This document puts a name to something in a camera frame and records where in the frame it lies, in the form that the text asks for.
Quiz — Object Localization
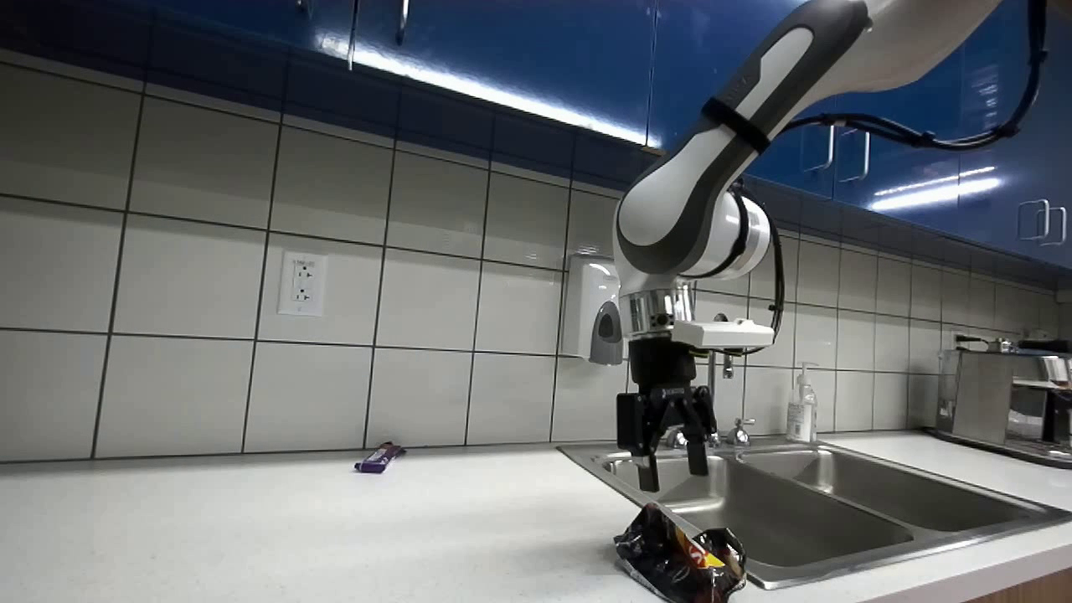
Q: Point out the small purple wrapper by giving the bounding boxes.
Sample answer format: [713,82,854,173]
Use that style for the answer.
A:
[351,439,409,476]

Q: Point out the chrome gooseneck faucet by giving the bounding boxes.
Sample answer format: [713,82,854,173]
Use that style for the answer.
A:
[696,345,739,450]

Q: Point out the stainless steel double sink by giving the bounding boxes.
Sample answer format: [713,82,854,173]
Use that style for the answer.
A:
[556,437,1072,592]

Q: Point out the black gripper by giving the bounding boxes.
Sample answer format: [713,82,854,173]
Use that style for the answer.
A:
[613,335,720,497]

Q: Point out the silver cabinet handle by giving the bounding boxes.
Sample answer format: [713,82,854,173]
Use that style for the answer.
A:
[1045,202,1072,250]
[811,116,840,173]
[840,125,876,187]
[1018,194,1054,245]

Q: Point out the glossy blue wall cabinets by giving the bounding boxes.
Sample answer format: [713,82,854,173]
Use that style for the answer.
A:
[0,0,1072,287]

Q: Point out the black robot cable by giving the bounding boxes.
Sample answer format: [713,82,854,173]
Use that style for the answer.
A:
[759,0,1054,339]

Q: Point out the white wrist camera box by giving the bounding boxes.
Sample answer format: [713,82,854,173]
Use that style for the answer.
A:
[667,315,776,355]

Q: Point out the white wall soap dispenser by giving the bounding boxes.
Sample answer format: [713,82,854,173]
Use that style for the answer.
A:
[556,250,631,367]

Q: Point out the white wall power outlet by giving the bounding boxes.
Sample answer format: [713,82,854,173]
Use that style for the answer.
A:
[274,248,329,321]

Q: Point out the stainless steel countertop appliance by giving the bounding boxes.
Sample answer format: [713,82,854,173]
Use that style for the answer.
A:
[932,335,1072,472]

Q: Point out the dark bag of crisps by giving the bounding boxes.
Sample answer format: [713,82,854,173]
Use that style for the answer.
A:
[609,501,752,603]

